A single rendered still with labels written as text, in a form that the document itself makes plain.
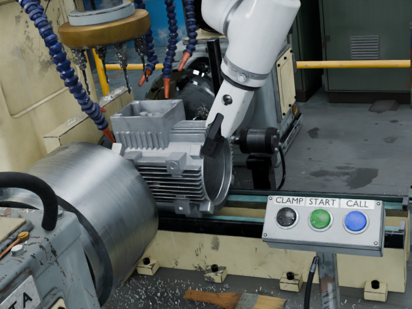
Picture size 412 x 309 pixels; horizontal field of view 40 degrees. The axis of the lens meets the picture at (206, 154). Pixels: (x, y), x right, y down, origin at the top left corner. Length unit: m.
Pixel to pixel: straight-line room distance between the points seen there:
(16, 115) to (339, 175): 0.84
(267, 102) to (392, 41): 2.71
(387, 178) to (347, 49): 2.82
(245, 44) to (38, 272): 0.48
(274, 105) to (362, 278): 0.66
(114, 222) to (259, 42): 0.37
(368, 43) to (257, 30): 3.33
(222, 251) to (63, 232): 0.50
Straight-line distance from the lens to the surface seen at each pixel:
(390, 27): 4.18
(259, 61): 0.95
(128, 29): 1.09
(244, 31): 0.94
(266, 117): 1.57
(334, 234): 0.83
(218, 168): 1.24
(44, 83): 1.30
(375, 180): 1.52
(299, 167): 1.61
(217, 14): 0.96
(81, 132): 1.18
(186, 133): 1.13
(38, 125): 1.27
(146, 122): 1.13
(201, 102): 1.36
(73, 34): 1.10
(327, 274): 0.90
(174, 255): 1.23
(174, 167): 1.08
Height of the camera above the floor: 1.50
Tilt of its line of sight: 23 degrees down
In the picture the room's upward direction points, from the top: 10 degrees counter-clockwise
